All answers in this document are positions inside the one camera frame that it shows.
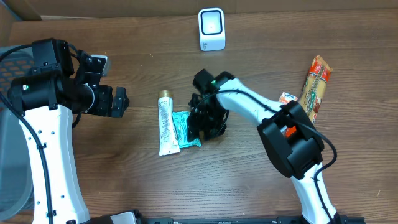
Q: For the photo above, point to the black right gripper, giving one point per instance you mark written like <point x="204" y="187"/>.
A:
<point x="199" y="127"/>

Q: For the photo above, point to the white barcode scanner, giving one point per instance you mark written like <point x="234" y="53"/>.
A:
<point x="211" y="27"/>

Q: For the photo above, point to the orange spaghetti packet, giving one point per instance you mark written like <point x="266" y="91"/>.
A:
<point x="314" y="87"/>

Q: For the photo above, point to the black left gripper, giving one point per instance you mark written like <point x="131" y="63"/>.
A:
<point x="104" y="100"/>

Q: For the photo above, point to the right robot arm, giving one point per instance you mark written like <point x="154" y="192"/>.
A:
<point x="291" y="142"/>

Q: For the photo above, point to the small orange snack packet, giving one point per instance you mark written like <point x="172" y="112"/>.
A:
<point x="286" y="98"/>

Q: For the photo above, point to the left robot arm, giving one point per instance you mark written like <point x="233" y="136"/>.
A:
<point x="63" y="84"/>

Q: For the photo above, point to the teal plastic packet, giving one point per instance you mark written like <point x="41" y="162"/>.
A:
<point x="181" y="127"/>

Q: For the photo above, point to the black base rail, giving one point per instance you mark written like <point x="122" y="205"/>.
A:
<point x="278" y="220"/>

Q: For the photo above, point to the grey plastic mesh basket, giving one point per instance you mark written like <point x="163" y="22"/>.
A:
<point x="16" y="177"/>

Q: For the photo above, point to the white tube gold cap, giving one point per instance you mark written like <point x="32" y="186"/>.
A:
<point x="167" y="134"/>

